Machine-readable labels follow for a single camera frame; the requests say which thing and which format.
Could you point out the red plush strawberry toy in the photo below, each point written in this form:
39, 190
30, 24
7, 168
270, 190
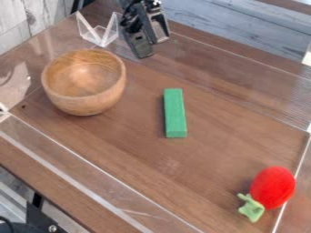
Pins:
272, 189

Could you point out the black metal table clamp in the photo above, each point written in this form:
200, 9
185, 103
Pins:
38, 221

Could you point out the clear acrylic corner bracket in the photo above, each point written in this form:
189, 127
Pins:
99, 35

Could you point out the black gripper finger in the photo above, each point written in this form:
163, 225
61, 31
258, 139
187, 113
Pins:
159, 29
139, 42

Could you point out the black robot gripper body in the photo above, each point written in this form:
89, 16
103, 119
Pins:
142, 14

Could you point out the clear acrylic tray walls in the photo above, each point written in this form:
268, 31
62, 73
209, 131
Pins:
123, 179

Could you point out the brown wooden bowl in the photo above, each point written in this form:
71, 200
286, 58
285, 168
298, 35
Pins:
85, 81

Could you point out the green rectangular block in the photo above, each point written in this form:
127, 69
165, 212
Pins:
175, 113

